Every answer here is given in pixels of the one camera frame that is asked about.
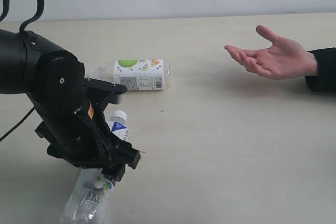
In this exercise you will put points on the person's open bare hand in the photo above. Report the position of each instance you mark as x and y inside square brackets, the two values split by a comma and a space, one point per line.
[284, 59]

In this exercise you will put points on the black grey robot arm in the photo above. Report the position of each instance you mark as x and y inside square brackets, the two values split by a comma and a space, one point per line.
[31, 64]

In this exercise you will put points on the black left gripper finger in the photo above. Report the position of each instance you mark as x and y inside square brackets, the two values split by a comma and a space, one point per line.
[115, 173]

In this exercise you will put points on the tall clear bottle white label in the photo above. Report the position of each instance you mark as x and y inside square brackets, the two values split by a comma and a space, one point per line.
[89, 198]

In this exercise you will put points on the square bottle white fruit label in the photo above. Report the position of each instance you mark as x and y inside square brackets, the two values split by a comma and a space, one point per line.
[136, 75]

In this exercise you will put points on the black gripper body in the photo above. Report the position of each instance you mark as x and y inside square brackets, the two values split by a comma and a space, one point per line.
[75, 127]

